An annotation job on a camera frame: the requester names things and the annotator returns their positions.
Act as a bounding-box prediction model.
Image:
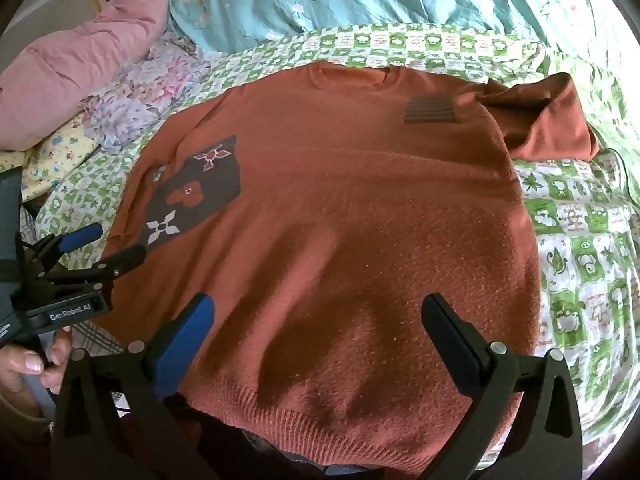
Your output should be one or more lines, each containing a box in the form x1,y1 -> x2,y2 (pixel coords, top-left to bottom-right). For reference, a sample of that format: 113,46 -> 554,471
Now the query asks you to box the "pastel floral quilt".
75,35 -> 221,151

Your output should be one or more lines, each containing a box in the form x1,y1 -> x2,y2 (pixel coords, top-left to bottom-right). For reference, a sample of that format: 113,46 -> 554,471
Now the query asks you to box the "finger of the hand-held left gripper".
29,223 -> 105,275
49,244 -> 149,288

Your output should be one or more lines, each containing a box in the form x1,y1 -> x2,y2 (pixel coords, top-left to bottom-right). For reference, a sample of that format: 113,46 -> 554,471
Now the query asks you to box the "pink quilt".
0,0 -> 191,152

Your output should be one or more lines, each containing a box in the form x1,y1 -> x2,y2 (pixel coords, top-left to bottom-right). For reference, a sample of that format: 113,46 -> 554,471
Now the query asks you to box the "yellow printed cloth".
0,110 -> 101,202

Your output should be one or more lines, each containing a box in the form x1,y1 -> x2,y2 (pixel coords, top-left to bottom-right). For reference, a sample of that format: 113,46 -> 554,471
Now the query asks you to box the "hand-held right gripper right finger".
415,293 -> 584,480

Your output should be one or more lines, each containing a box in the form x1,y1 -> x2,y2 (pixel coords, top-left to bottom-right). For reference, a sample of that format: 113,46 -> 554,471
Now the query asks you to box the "person's left hand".
0,328 -> 74,413

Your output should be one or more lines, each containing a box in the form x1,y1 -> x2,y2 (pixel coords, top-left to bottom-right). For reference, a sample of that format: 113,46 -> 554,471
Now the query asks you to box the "striped cloth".
65,305 -> 126,357

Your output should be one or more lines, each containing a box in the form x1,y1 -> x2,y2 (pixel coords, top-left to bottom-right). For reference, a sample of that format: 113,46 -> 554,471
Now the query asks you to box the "orange knit sweater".
100,60 -> 601,467

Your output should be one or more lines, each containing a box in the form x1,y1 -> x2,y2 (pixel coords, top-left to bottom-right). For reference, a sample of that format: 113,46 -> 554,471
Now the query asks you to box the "green checked bedsheet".
35,22 -> 640,461

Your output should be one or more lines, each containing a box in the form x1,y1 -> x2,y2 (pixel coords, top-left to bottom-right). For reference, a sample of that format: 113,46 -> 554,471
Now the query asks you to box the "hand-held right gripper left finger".
51,293 -> 221,480

